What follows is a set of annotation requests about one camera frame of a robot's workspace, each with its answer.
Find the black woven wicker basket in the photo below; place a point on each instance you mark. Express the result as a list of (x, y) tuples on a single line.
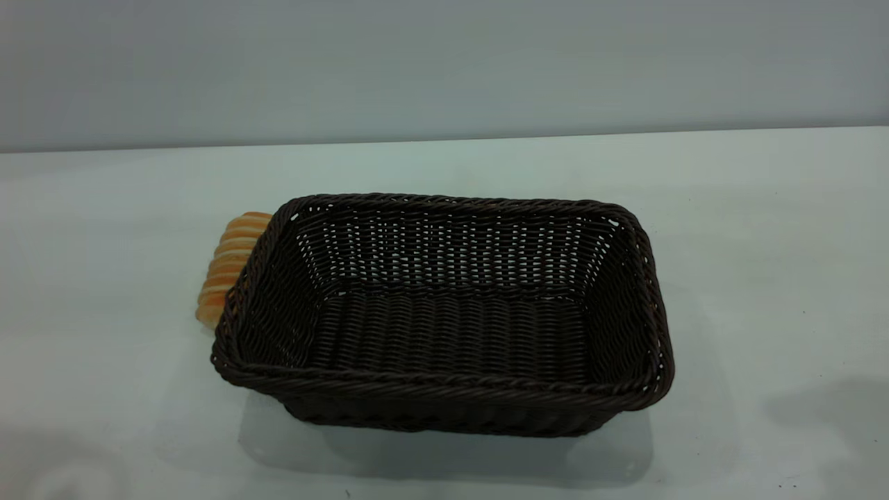
[(444, 333)]

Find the ridged golden bread roll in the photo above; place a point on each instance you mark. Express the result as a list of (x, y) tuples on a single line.
[(226, 267)]

